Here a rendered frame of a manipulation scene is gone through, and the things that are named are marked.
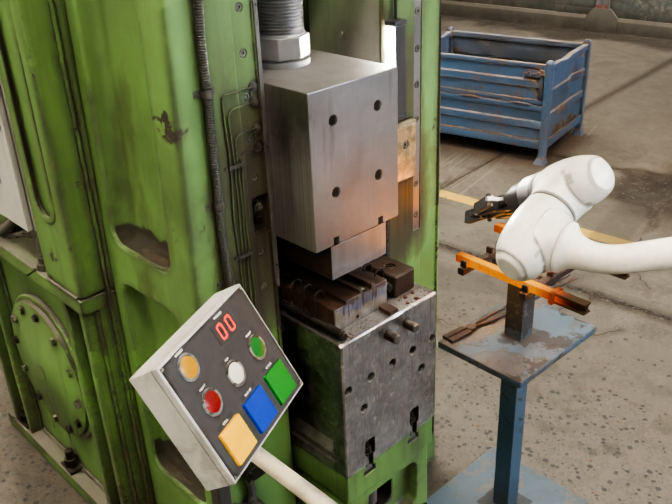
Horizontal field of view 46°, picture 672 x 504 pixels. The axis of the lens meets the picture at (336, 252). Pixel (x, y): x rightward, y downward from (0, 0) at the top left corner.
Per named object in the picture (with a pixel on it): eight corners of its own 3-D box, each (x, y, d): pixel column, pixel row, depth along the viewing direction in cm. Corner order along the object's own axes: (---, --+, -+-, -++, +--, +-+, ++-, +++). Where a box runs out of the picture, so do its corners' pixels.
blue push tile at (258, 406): (278, 411, 170) (260, 384, 168) (263, 433, 164) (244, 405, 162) (272, 413, 171) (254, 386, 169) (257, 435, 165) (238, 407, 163)
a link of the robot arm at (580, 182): (545, 156, 165) (513, 198, 160) (599, 135, 151) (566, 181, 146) (577, 193, 167) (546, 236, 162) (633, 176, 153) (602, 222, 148)
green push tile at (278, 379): (297, 384, 178) (280, 358, 176) (283, 404, 172) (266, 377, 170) (291, 386, 179) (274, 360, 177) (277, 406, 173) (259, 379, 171)
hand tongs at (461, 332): (568, 274, 272) (568, 271, 272) (578, 279, 269) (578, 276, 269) (442, 338, 241) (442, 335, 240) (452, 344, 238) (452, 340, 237)
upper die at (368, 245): (386, 253, 213) (385, 221, 209) (332, 280, 201) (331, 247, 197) (284, 211, 240) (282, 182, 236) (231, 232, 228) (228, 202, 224)
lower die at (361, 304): (386, 303, 220) (386, 276, 216) (335, 332, 208) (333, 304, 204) (287, 256, 247) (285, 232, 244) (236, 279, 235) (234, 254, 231)
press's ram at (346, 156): (419, 205, 217) (420, 59, 199) (316, 254, 194) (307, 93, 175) (315, 169, 244) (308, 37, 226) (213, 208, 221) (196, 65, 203)
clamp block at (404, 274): (415, 287, 227) (415, 267, 224) (395, 298, 222) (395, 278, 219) (384, 273, 235) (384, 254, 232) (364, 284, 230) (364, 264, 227)
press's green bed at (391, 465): (430, 526, 267) (432, 416, 245) (352, 593, 244) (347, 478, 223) (318, 449, 303) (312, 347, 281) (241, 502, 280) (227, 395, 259)
